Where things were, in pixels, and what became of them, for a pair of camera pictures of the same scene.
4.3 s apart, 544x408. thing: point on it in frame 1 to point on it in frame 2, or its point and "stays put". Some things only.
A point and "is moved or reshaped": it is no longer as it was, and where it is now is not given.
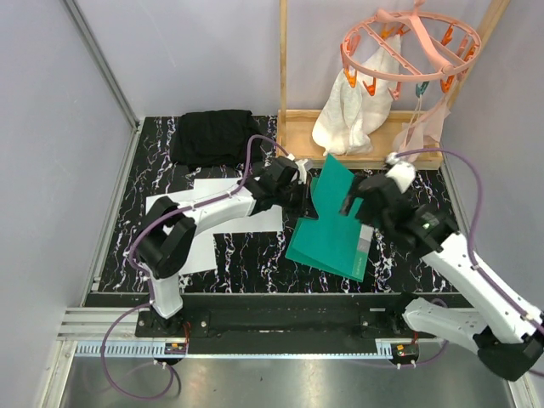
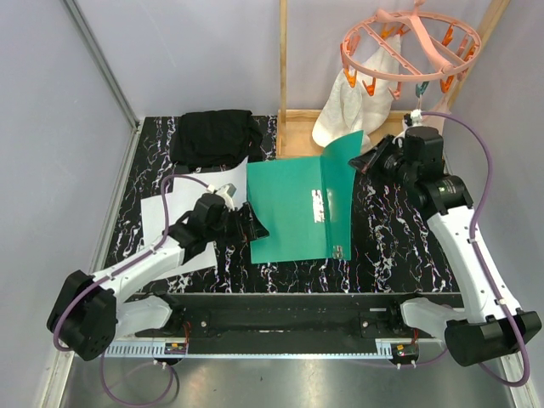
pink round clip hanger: x=414 y=46 stays put
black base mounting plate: x=282 y=324 stays put
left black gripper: x=305 y=207 to x=252 y=229
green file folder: x=334 y=243 is moved or reshaped
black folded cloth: x=206 y=138 stays put
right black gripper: x=349 y=197 to x=368 y=161
